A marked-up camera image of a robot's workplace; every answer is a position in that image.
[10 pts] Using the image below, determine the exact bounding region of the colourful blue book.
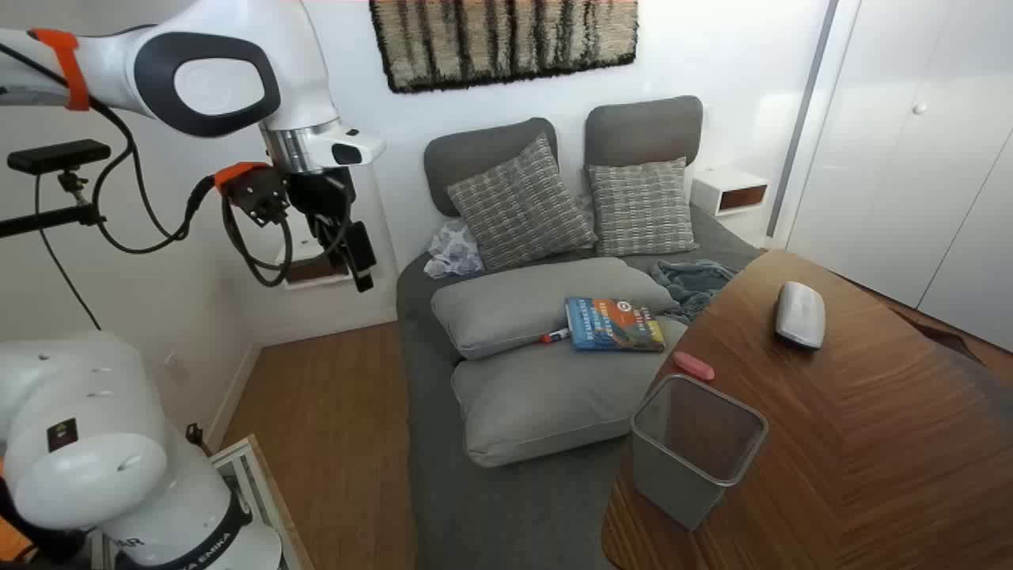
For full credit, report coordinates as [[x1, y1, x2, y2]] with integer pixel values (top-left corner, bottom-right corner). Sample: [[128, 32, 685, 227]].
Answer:
[[562, 296, 671, 356]]

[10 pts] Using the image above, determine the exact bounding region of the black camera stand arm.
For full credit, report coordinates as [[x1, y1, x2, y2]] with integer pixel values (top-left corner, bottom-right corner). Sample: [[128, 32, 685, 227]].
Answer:
[[0, 171, 107, 241]]

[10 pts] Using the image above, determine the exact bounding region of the pink eraser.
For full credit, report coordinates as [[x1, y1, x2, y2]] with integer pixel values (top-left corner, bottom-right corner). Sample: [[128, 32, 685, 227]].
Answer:
[[671, 350, 718, 384]]

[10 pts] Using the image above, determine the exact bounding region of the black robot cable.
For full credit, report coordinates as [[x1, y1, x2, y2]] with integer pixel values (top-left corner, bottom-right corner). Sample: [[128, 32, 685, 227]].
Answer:
[[0, 41, 297, 291]]

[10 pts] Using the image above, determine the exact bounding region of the large plain gray pillow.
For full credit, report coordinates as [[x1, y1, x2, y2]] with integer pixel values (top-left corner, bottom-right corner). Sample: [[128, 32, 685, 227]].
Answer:
[[451, 314, 690, 473]]

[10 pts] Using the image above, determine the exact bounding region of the black camera bar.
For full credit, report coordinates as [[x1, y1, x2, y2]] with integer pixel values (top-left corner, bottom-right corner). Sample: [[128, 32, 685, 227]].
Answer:
[[6, 138, 113, 178]]

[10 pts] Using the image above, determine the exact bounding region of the gray checked pillow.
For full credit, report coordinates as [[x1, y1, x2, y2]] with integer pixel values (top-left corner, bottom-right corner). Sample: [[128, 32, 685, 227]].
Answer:
[[586, 155, 699, 261], [445, 132, 601, 276]]

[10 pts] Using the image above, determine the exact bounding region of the white wardrobe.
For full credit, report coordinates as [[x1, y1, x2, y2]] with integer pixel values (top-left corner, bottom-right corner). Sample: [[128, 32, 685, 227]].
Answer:
[[784, 0, 1013, 356]]

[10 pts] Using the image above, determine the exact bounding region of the gray headboard cushion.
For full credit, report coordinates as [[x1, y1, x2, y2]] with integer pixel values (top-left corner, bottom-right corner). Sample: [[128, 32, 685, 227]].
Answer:
[[422, 113, 562, 218], [583, 92, 707, 171]]

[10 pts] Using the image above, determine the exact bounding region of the woven wall tapestry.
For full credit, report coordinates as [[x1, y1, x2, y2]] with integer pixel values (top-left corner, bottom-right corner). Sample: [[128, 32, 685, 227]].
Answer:
[[369, 0, 644, 95]]

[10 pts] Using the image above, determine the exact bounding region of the white wall nightstand shelf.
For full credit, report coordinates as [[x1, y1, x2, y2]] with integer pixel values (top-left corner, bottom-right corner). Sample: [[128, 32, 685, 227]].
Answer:
[[690, 166, 774, 223], [280, 238, 358, 291]]

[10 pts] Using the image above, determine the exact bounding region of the teal knitted blanket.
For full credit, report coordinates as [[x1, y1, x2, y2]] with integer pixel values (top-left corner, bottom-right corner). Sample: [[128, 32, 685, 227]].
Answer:
[[644, 257, 735, 322]]

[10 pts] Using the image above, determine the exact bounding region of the gray trash bin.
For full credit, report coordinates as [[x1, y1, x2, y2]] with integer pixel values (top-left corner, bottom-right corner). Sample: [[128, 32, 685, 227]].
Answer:
[[626, 370, 774, 534]]

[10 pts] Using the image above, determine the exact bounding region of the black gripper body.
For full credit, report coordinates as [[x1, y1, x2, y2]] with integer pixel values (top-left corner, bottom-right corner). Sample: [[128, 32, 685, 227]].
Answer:
[[286, 166, 360, 238]]

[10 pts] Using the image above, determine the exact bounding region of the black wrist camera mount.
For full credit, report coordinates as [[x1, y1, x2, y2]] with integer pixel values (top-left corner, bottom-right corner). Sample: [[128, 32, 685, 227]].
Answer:
[[216, 160, 295, 227]]

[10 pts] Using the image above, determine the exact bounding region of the white patterned cloth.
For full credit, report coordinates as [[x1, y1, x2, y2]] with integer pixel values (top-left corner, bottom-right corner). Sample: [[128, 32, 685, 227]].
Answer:
[[422, 218, 487, 282]]

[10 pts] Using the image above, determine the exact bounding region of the white oval object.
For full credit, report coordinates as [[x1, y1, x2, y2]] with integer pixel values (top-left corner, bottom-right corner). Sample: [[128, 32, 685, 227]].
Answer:
[[774, 278, 831, 352]]

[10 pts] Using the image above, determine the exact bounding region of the grey sofa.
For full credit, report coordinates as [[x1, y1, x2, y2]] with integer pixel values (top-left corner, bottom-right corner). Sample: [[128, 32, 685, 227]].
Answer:
[[392, 200, 767, 570]]

